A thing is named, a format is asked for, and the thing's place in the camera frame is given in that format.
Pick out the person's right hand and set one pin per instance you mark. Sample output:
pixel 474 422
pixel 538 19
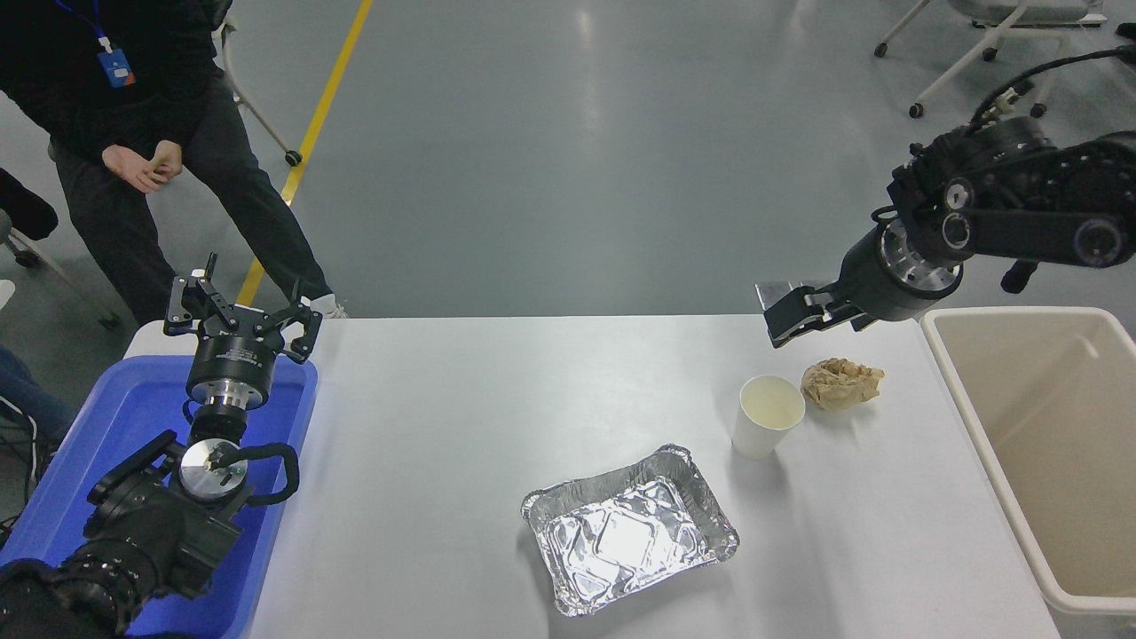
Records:
pixel 129 169

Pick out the wheeled chair with grey legs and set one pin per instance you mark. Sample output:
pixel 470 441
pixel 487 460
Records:
pixel 27 257

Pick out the wheeled chair with white legs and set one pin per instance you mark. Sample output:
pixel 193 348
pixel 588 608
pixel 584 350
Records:
pixel 294 158

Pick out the person's left hand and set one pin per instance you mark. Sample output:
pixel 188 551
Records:
pixel 167 158

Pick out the person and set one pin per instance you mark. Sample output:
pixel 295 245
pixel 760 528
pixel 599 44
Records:
pixel 27 399
pixel 106 231
pixel 1127 31

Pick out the silver foil tray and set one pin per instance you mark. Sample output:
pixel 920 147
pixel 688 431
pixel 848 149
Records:
pixel 630 532

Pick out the silver floor plate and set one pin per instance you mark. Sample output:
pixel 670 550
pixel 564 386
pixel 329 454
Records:
pixel 777 293

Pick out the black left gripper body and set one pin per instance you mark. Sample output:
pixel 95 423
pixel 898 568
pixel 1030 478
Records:
pixel 232 359

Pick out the white paper cup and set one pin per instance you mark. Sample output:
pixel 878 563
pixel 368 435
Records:
pixel 763 435

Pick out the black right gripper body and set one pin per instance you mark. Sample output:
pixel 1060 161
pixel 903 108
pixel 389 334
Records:
pixel 879 288

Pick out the crumpled tan paper ball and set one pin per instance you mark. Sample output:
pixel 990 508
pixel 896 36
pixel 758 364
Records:
pixel 839 383

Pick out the blue plastic tray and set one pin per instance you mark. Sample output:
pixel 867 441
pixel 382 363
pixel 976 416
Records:
pixel 124 408

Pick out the large pale bin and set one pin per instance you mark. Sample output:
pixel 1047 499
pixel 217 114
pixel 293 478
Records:
pixel 1065 444

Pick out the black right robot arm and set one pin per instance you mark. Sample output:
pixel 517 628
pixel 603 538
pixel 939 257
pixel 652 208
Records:
pixel 1021 231

